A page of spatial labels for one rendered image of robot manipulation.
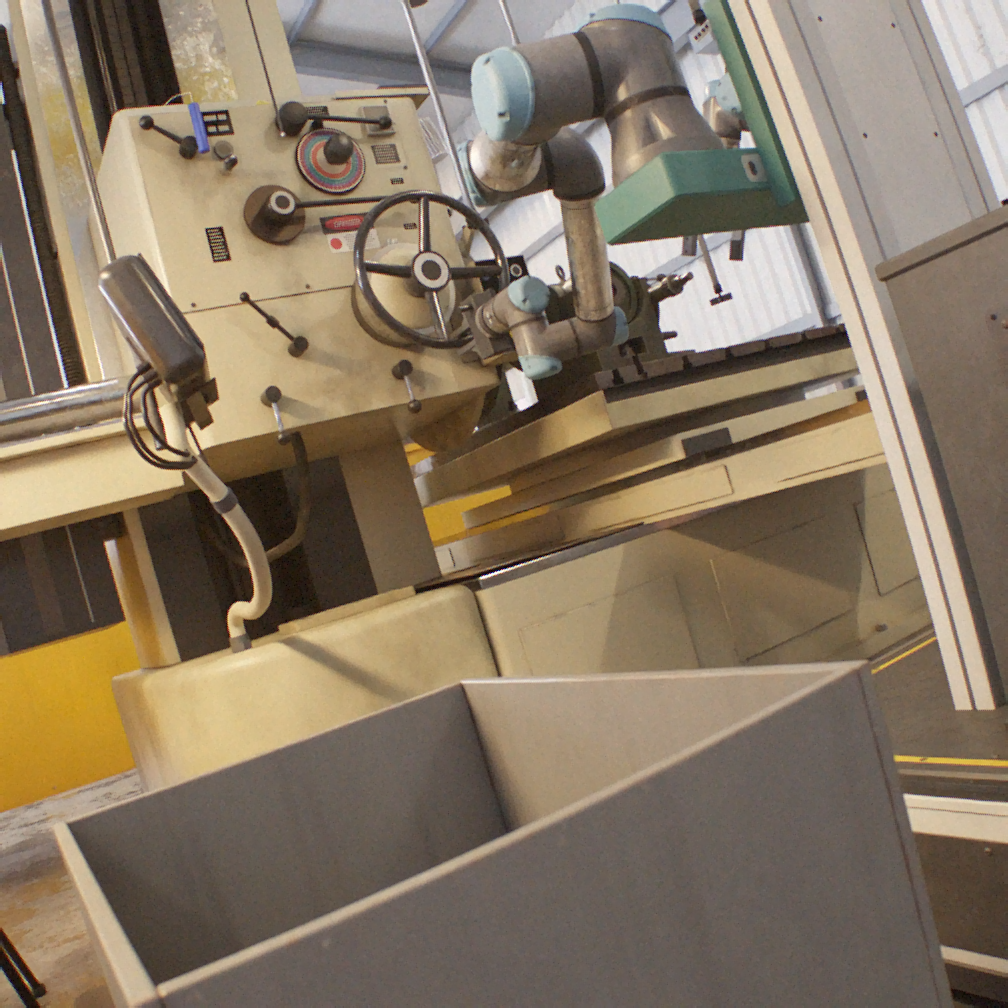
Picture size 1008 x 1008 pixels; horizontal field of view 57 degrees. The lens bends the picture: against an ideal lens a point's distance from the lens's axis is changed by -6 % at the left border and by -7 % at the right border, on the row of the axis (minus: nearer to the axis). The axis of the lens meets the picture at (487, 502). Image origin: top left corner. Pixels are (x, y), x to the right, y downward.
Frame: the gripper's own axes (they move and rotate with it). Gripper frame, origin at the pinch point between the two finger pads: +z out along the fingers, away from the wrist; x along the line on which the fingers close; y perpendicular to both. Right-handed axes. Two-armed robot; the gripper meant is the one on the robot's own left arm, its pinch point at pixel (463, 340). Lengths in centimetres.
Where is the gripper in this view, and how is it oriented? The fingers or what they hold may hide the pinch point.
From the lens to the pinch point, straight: 218.0
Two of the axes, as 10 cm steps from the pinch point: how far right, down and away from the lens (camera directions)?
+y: -8.1, 3.3, -4.9
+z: -4.6, 1.7, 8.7
